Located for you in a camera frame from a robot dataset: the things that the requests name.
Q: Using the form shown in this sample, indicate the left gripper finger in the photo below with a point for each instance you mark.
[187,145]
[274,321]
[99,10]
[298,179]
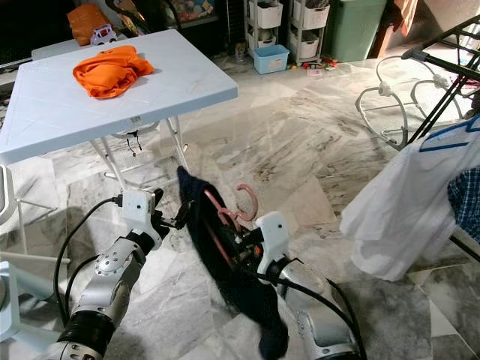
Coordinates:
[183,214]

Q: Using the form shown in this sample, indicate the navy blue garment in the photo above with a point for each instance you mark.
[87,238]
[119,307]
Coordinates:
[232,292]

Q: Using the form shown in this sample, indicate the pink plastic hanger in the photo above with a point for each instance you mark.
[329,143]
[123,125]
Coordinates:
[254,202]

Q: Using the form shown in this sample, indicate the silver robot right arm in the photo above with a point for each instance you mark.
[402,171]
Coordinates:
[322,322]

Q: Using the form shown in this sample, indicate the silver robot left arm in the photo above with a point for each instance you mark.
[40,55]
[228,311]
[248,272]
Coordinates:
[112,277]

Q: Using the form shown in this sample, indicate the white folding table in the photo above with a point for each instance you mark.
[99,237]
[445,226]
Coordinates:
[180,82]

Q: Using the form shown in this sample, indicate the white shirt blue trim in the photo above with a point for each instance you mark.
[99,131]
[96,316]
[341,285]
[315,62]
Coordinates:
[397,217]

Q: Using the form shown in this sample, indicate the orange garment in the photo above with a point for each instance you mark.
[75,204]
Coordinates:
[109,71]

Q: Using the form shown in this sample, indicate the light blue plastic bin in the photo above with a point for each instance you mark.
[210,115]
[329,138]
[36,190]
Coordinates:
[270,60]

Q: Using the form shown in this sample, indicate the light blue child chair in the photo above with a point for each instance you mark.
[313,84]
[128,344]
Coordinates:
[7,315]

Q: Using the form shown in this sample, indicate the white toy car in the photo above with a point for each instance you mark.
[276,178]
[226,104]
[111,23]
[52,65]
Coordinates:
[103,35]

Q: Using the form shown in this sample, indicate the small colourful toys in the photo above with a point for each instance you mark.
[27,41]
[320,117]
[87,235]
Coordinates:
[319,66]

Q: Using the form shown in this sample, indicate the orange bag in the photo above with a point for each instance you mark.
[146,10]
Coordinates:
[86,22]

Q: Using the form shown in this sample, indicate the white drawer tower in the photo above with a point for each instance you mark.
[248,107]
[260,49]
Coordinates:
[264,15]
[309,19]

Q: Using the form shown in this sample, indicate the green laundry hamper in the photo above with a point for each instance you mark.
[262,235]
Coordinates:
[356,30]

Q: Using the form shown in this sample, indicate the black metal drying rack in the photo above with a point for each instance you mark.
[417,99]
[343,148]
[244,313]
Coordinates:
[415,54]

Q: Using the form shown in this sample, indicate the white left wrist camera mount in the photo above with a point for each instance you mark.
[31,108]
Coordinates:
[136,210]

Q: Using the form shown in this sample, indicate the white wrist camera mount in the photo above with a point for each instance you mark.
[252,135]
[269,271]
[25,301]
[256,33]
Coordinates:
[274,232]
[136,210]

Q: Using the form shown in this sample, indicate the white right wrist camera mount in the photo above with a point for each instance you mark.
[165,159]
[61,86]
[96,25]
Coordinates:
[274,232]

